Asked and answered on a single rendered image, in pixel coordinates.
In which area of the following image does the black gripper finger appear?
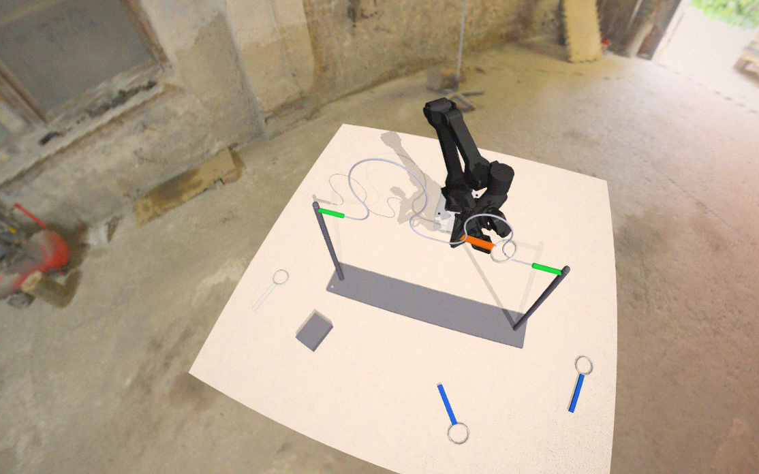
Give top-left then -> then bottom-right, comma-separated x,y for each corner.
450,230 -> 482,249
450,213 -> 477,242

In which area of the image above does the blue handle with grey loop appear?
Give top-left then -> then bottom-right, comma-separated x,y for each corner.
437,384 -> 470,446
568,356 -> 594,413

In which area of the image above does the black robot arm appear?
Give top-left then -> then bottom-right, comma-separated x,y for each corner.
423,97 -> 514,238

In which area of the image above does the orange handle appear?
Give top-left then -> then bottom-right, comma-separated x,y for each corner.
464,235 -> 518,264

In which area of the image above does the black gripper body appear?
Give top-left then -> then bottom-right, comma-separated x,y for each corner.
448,189 -> 496,254

